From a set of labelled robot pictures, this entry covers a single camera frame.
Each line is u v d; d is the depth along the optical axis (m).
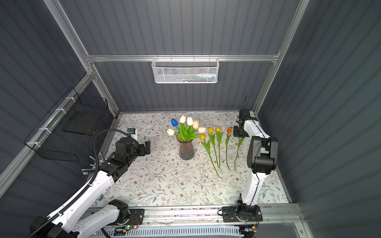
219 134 1.05
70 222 0.41
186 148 0.86
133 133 0.68
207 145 1.01
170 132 0.72
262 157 0.53
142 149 0.71
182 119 0.77
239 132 0.86
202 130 0.76
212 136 1.05
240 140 0.96
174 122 0.76
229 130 1.07
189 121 0.74
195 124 0.74
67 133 0.73
